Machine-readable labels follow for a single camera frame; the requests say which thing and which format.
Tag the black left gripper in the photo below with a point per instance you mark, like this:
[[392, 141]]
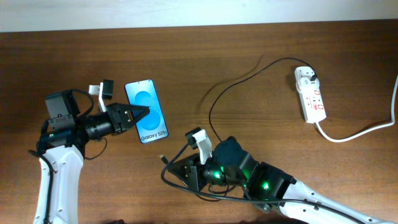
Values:
[[117, 117]]

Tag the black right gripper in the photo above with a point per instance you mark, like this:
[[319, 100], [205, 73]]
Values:
[[195, 174]]

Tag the blue Galaxy smartphone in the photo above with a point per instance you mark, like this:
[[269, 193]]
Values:
[[151, 125]]

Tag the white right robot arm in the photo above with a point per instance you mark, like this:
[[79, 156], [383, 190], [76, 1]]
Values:
[[264, 186]]

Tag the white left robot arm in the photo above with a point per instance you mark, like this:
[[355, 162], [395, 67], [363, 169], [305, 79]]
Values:
[[61, 150]]

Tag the white charger plug adapter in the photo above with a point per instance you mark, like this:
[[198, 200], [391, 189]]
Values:
[[305, 84]]

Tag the white power strip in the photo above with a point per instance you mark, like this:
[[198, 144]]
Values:
[[311, 101]]

